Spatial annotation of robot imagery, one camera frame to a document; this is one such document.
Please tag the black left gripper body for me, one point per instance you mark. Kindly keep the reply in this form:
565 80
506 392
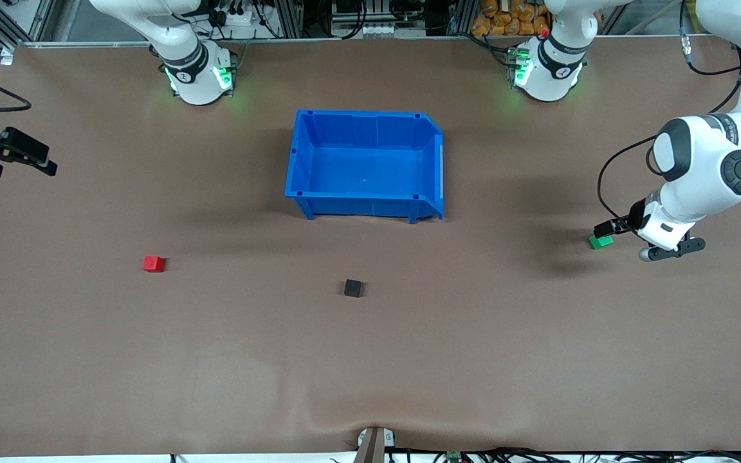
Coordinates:
635 211

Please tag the small green cube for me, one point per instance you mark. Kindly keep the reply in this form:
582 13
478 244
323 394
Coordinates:
600 243

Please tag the small red cube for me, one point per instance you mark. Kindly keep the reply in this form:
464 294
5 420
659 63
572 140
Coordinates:
153 263

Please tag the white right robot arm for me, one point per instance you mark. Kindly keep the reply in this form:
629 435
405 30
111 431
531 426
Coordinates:
193 83

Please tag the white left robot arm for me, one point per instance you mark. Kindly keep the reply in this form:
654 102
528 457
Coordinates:
698 161

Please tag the small black cube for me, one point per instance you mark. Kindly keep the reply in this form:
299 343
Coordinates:
352 288

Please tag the bag of orange items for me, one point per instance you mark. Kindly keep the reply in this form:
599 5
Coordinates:
505 19

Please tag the white power strip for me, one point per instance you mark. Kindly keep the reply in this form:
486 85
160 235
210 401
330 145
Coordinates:
238 16

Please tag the blue plastic storage bin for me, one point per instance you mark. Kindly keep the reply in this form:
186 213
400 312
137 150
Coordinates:
364 167

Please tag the brown table cover mat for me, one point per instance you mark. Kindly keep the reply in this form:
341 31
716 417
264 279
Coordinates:
370 360

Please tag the green terminal connector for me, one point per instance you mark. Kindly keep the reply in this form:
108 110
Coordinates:
454 456

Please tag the white terminal block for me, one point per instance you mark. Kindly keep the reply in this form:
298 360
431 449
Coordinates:
393 29

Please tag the black electronics box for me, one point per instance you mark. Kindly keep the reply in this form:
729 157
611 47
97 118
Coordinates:
351 6

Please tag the aluminium frame post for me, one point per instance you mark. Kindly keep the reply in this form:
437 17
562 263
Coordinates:
288 19
460 16

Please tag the camera mount post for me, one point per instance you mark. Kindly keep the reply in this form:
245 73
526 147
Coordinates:
374 447

